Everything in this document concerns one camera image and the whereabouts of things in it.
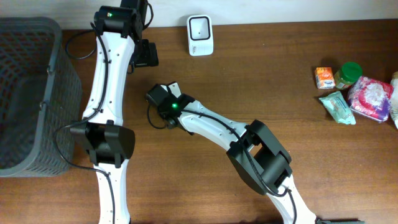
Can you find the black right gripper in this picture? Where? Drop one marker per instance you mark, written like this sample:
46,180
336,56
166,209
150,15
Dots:
170,127

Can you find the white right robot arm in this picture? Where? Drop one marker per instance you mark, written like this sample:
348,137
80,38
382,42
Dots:
256,154

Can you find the white barcode scanner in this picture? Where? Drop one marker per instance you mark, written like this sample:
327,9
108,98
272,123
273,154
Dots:
200,35

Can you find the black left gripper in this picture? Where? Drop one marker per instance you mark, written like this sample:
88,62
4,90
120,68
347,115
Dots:
149,55

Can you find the orange tissue pack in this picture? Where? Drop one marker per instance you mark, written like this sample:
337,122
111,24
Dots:
324,78

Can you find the teal wipes packet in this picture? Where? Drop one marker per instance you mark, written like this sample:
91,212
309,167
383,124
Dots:
336,105

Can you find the grey plastic mesh basket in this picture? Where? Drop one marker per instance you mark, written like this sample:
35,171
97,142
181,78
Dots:
40,92

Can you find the green lid jar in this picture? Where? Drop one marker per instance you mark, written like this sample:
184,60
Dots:
348,74

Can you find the red purple snack packet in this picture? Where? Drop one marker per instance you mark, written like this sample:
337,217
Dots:
371,98

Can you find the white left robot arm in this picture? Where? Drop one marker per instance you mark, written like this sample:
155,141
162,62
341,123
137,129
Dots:
120,48

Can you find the white bamboo print tube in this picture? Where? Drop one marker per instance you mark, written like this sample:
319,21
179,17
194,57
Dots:
394,105

